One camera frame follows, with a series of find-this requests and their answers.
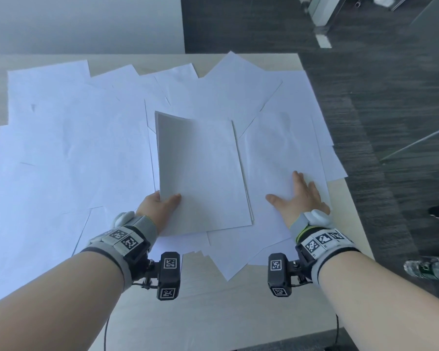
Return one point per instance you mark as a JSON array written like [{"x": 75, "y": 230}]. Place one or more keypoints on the light wooden table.
[{"x": 212, "y": 310}]

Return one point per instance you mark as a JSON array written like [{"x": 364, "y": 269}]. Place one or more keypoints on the person's left hand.
[{"x": 155, "y": 212}]

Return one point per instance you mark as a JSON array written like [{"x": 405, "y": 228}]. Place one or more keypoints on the stack of white sheets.
[{"x": 201, "y": 171}]

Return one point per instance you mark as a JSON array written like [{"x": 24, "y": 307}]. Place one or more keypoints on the person's right hand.
[{"x": 301, "y": 202}]

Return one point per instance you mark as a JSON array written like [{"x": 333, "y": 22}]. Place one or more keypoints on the white pillar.
[{"x": 325, "y": 10}]

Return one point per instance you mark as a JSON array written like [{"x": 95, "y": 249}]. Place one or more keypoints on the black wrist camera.
[
  {"x": 278, "y": 275},
  {"x": 169, "y": 277}
]

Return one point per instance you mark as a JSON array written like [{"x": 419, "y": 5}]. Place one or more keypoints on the clear plastic water bottle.
[{"x": 428, "y": 268}]

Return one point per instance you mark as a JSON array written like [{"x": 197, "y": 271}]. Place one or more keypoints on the person's right forearm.
[{"x": 384, "y": 303}]

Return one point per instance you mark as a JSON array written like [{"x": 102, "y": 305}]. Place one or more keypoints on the person's left forearm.
[{"x": 47, "y": 303}]

